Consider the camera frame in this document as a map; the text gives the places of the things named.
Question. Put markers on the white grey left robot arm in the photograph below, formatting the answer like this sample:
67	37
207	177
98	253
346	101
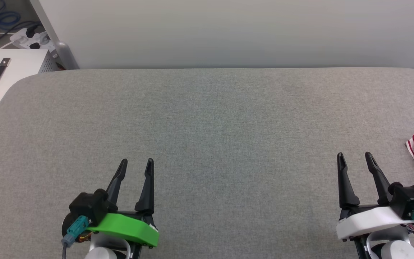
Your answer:
101	253

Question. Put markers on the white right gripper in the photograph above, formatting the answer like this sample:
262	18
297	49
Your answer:
368	221

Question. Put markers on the white partition board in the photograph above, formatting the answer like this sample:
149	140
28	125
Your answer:
228	32

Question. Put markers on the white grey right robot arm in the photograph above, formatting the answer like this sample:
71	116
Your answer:
397	251

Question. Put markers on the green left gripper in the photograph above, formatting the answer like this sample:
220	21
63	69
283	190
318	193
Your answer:
128	228

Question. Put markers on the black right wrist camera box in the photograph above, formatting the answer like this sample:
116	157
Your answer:
408	199

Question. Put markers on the white power strip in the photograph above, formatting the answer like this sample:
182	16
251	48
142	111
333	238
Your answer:
31	39

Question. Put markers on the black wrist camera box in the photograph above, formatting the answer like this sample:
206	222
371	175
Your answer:
88	205
408	199

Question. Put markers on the white metal case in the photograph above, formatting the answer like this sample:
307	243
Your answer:
20	68

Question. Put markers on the grey partition foot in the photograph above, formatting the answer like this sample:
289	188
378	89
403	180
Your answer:
67	57

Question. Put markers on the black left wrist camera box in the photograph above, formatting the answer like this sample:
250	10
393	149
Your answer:
88	205

